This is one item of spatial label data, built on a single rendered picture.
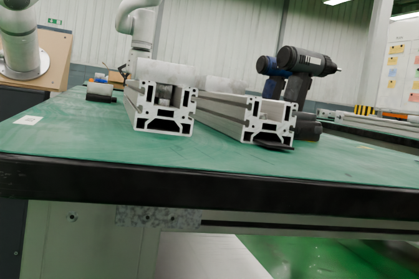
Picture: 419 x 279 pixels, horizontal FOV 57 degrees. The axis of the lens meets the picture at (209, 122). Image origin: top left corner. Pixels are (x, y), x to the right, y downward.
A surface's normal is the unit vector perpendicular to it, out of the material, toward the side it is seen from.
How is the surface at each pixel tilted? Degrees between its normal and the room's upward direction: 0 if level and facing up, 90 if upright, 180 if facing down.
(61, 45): 47
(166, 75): 90
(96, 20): 90
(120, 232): 90
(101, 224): 90
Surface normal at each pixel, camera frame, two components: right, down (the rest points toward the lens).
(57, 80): 0.26, -0.60
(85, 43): 0.28, 0.11
